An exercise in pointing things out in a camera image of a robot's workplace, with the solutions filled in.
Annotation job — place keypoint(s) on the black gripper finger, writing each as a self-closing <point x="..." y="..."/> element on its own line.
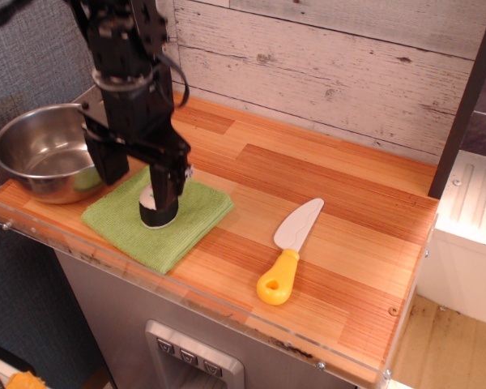
<point x="167" y="185"/>
<point x="109" y="158"/>

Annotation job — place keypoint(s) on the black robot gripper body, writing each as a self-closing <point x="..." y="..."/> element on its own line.
<point x="141" y="124"/>

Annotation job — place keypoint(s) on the plush sushi roll toy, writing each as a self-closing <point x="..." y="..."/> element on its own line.
<point x="150" y="215"/>

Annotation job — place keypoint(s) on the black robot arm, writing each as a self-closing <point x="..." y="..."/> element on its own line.
<point x="133" y="74"/>

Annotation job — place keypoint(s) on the green folded cloth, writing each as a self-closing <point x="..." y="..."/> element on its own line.
<point x="116" y="217"/>

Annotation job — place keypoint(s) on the stainless steel bowl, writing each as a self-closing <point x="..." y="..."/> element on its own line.
<point x="45" y="152"/>

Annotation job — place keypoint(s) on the silver dispenser button panel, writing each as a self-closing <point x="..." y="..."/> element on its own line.
<point x="181" y="361"/>

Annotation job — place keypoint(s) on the clear acrylic edge guard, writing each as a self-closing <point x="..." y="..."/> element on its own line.
<point x="349" y="300"/>

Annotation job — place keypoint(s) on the white toy sink unit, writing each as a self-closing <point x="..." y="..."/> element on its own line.
<point x="453" y="272"/>

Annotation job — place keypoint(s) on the yellow handled toy knife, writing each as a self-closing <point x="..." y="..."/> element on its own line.
<point x="275" y="286"/>

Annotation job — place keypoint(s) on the dark right shelf post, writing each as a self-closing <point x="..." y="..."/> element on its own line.
<point x="458" y="130"/>

